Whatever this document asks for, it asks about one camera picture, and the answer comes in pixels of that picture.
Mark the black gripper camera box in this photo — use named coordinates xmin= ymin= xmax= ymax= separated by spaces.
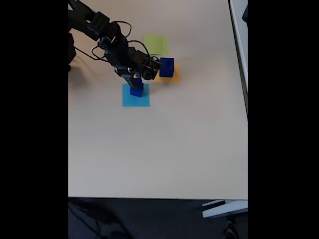
xmin=142 ymin=55 xmax=163 ymax=81

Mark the orange paper square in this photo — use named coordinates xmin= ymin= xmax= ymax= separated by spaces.
xmin=154 ymin=62 xmax=180 ymax=84

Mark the white adjacent table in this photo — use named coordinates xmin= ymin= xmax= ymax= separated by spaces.
xmin=228 ymin=0 xmax=248 ymax=117

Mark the green paper square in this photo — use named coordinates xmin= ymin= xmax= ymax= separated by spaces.
xmin=144 ymin=34 xmax=169 ymax=56

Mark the large blue cube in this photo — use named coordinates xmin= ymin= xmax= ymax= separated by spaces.
xmin=129 ymin=84 xmax=145 ymax=98

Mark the blue paper square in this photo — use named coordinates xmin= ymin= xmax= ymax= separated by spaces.
xmin=122 ymin=83 xmax=151 ymax=108

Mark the largest blue cube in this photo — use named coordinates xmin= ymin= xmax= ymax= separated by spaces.
xmin=159 ymin=57 xmax=174 ymax=78

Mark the white table foot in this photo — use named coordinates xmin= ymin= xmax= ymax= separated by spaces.
xmin=201 ymin=199 xmax=248 ymax=219

